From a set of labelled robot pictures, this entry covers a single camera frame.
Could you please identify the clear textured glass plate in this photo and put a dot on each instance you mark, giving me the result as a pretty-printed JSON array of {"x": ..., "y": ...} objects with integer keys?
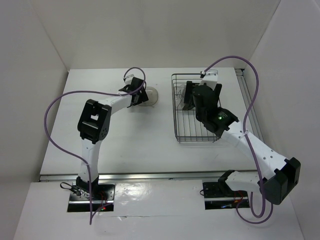
[{"x": 180, "y": 91}]

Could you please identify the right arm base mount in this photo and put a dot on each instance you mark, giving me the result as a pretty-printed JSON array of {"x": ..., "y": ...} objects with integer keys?
[{"x": 215, "y": 199}]

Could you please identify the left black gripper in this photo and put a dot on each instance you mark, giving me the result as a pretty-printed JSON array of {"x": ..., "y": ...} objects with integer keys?
[{"x": 142, "y": 97}]

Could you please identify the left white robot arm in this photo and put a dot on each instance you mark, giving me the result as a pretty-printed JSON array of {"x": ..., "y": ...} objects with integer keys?
[{"x": 94, "y": 125}]

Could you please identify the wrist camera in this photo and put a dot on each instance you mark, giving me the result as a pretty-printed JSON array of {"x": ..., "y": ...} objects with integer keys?
[
  {"x": 209, "y": 78},
  {"x": 128, "y": 79}
]

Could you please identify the smoky square glass plate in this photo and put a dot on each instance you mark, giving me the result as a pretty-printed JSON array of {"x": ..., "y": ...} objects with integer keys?
[{"x": 152, "y": 95}]

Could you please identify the grey wire dish rack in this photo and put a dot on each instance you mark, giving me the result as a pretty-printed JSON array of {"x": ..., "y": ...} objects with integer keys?
[{"x": 187, "y": 129}]

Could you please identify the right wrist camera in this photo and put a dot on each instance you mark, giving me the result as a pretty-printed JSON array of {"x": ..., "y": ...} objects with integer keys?
[{"x": 209, "y": 78}]

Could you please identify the front aluminium rail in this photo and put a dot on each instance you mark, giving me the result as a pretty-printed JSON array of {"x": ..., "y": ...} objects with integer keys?
[{"x": 118, "y": 177}]

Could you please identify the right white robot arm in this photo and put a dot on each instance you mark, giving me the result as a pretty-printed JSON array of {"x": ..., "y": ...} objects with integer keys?
[{"x": 276, "y": 175}]

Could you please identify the aluminium rail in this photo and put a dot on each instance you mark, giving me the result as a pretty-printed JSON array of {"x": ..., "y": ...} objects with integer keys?
[
  {"x": 118, "y": 177},
  {"x": 247, "y": 97}
]

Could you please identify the right side aluminium rail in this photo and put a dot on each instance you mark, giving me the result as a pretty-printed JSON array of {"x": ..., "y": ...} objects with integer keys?
[{"x": 247, "y": 97}]

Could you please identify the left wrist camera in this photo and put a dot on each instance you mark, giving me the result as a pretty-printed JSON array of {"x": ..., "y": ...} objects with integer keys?
[{"x": 128, "y": 79}]

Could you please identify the black round plate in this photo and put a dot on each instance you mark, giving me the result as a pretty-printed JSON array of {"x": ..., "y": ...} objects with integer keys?
[{"x": 188, "y": 106}]

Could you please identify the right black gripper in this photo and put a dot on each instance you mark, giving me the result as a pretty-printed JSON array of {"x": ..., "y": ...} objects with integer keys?
[{"x": 189, "y": 85}]

